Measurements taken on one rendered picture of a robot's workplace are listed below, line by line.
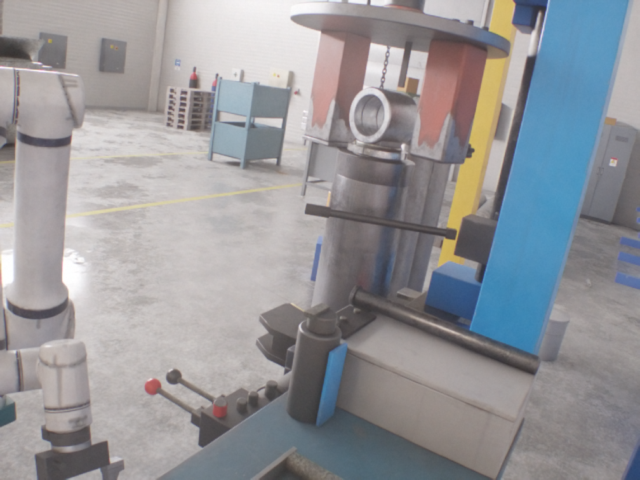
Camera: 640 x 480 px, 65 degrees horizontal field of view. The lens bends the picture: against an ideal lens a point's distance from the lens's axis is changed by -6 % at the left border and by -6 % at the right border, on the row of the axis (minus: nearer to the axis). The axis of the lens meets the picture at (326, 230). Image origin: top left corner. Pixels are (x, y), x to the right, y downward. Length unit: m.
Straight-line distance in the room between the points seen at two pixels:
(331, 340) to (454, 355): 0.26
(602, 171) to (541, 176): 10.18
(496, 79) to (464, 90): 2.66
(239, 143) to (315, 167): 2.09
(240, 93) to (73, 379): 8.47
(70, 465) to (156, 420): 1.61
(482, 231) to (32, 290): 1.08
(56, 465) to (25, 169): 0.61
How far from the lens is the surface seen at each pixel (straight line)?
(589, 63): 1.22
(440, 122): 1.28
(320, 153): 7.62
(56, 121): 1.22
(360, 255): 1.40
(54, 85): 1.22
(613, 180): 11.41
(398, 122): 1.38
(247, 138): 9.28
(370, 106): 1.48
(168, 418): 2.73
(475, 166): 3.95
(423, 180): 2.77
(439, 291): 1.53
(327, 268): 1.46
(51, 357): 1.08
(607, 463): 3.28
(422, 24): 1.18
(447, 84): 1.28
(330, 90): 1.52
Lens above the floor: 1.63
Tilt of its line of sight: 15 degrees down
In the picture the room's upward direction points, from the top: 10 degrees clockwise
